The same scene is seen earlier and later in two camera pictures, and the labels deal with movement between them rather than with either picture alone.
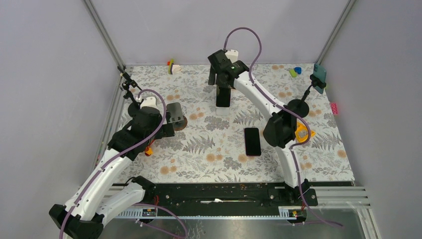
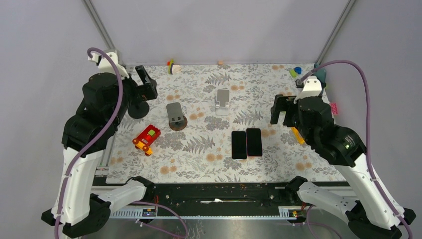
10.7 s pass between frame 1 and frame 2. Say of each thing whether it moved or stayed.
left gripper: moved
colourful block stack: stayed
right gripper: moved
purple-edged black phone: stayed
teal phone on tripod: stayed
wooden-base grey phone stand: stayed
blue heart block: stayed
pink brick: stayed
